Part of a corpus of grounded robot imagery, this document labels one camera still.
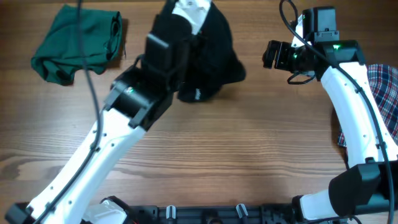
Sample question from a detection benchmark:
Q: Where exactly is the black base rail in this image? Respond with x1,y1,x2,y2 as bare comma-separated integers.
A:
131,204,297,224

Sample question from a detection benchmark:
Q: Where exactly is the plaid checkered cloth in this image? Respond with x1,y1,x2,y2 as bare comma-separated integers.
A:
337,63,398,149

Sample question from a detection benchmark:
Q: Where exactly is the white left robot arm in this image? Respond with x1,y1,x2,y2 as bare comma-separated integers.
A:
5,1,211,223

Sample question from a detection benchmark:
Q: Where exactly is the black garment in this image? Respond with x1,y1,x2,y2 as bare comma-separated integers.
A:
172,1,246,103

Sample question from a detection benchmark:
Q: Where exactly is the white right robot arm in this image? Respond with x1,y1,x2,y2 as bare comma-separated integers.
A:
262,6,397,223

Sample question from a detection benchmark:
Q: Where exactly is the green cloth bag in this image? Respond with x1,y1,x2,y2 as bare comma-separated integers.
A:
30,4,123,86

